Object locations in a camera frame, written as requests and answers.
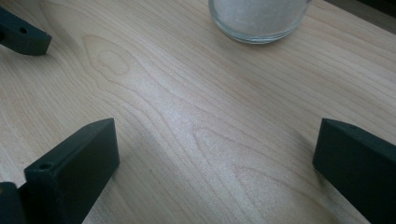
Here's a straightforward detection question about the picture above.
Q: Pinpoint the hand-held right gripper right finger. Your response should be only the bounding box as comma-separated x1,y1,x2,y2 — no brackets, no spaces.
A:
312,118,396,224

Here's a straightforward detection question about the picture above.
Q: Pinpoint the glass jar with silver lid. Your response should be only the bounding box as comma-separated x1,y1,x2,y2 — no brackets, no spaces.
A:
207,0,313,45

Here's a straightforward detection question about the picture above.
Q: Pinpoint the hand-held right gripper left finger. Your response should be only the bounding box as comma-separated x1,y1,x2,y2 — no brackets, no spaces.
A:
23,117,121,224

